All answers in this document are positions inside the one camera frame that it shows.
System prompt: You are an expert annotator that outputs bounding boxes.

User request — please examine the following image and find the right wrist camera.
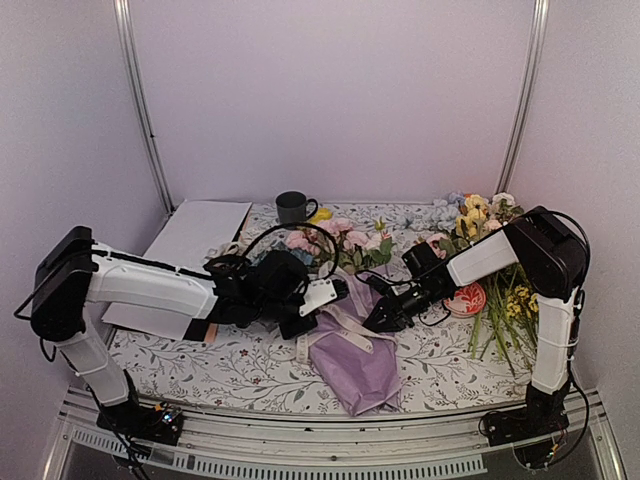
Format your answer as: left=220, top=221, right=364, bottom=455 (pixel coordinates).
left=355, top=270, right=397, bottom=298

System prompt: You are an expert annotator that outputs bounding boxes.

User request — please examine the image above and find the pile of fake flowers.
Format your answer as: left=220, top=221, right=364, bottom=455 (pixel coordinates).
left=419, top=192, right=539, bottom=376

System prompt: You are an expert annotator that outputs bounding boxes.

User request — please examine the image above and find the yellow flower stem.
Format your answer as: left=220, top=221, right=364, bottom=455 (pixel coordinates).
left=309, top=207, right=333, bottom=224

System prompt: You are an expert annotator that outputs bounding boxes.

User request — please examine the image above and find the red patterned bowl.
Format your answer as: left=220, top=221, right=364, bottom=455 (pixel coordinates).
left=444, top=282, right=487, bottom=318

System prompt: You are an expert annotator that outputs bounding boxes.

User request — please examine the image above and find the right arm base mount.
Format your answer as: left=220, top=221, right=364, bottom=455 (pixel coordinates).
left=478, top=404, right=569, bottom=446

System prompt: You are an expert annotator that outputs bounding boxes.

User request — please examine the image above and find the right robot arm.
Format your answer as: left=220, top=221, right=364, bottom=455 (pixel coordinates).
left=364, top=206, right=591, bottom=436

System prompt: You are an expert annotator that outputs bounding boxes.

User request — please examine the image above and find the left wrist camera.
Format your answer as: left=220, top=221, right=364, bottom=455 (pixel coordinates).
left=299, top=278, right=349, bottom=317

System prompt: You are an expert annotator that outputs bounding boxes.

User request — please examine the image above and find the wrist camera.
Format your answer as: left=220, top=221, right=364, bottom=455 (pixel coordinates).
left=299, top=278, right=349, bottom=317
left=355, top=270, right=397, bottom=298

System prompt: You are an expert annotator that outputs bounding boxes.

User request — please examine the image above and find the left aluminium frame post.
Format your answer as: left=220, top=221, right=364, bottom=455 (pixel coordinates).
left=113, top=0, right=176, bottom=216

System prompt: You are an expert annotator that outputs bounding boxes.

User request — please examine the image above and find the dark grey mug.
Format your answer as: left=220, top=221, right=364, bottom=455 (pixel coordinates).
left=275, top=191, right=319, bottom=224

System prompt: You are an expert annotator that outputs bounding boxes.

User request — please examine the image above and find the pink wrapping paper sheet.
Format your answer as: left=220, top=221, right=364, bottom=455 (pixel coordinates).
left=309, top=268, right=401, bottom=416

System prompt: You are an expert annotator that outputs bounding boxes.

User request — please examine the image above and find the blue hydrangea stem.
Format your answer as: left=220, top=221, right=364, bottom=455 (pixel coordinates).
left=252, top=242, right=315, bottom=271

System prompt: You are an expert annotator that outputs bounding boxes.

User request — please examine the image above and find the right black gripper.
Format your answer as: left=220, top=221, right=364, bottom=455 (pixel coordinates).
left=362, top=282, right=443, bottom=335

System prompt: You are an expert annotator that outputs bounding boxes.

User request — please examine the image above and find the aluminium frame post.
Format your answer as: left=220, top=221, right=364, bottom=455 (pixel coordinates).
left=495, top=0, right=550, bottom=193
left=113, top=0, right=176, bottom=216

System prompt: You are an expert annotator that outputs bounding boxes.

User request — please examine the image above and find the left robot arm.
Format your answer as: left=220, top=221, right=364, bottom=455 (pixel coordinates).
left=14, top=226, right=336, bottom=434

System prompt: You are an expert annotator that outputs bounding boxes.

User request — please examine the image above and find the right aluminium frame post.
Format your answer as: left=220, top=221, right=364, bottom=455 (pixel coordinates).
left=495, top=0, right=550, bottom=193

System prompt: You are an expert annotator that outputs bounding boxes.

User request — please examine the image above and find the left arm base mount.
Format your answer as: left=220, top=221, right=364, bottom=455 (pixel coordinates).
left=97, top=402, right=184, bottom=446

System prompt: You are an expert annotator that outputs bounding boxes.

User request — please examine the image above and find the front aluminium rail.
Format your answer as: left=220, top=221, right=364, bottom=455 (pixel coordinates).
left=40, top=387, right=634, bottom=479

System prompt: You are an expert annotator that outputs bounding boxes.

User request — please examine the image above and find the white printed ribbon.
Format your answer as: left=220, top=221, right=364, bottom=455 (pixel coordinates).
left=295, top=305, right=398, bottom=364

